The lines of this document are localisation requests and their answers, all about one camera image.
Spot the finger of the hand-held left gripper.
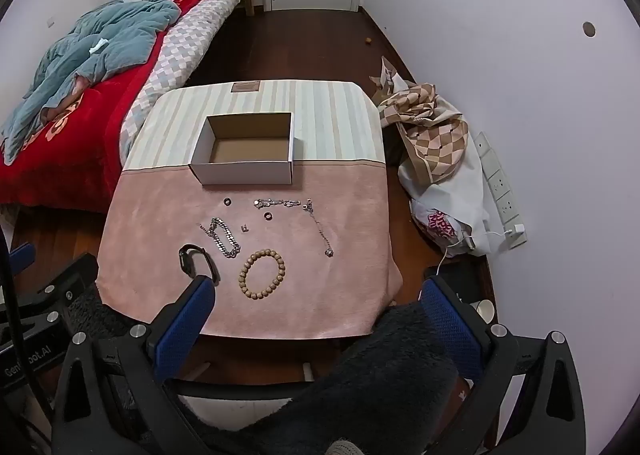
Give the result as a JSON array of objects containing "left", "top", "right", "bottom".
[
  {"left": 7, "top": 242, "right": 38, "bottom": 270},
  {"left": 0, "top": 253, "right": 101, "bottom": 336}
]

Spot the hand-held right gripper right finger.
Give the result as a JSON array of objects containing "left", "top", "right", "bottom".
[{"left": 419, "top": 276, "right": 587, "bottom": 455}]

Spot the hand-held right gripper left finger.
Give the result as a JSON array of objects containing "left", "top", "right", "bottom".
[{"left": 52, "top": 275, "right": 217, "bottom": 455}]

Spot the black smart band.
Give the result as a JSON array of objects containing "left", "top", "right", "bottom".
[{"left": 178, "top": 244, "right": 221, "bottom": 284}]

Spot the wooden bead bracelet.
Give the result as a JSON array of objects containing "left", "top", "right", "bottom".
[{"left": 238, "top": 248, "right": 286, "bottom": 300}]

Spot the silver curb chain bracelet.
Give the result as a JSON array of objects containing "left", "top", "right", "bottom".
[{"left": 200, "top": 218, "right": 242, "bottom": 259}]

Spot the silver pendant necklace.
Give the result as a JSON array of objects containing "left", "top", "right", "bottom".
[{"left": 301, "top": 197, "right": 335, "bottom": 258}]

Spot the white cardboard box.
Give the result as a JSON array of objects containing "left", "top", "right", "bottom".
[{"left": 189, "top": 112, "right": 296, "bottom": 186}]

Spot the dark fuzzy clothing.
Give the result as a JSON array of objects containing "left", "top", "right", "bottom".
[{"left": 65, "top": 282, "right": 463, "bottom": 455}]

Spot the bed with red blanket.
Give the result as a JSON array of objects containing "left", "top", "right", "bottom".
[{"left": 0, "top": 0, "right": 232, "bottom": 214}]

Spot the white plastic bag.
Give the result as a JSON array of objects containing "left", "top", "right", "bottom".
[{"left": 399, "top": 132, "right": 497, "bottom": 258}]

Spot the pink striped table mat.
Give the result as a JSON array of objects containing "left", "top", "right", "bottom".
[{"left": 97, "top": 79, "right": 404, "bottom": 340}]

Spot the white power strip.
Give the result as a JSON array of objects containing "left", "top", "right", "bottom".
[{"left": 472, "top": 131, "right": 527, "bottom": 249}]

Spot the beige checkered cloth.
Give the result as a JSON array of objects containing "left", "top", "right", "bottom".
[{"left": 370, "top": 56, "right": 471, "bottom": 186}]

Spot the teal quilt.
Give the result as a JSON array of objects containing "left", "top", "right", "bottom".
[{"left": 0, "top": 0, "right": 257, "bottom": 166}]

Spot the checkered bed sheet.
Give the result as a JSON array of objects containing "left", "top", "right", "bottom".
[{"left": 120, "top": 0, "right": 247, "bottom": 157}]

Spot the white charging cable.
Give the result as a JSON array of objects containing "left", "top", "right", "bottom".
[{"left": 435, "top": 229, "right": 511, "bottom": 278}]

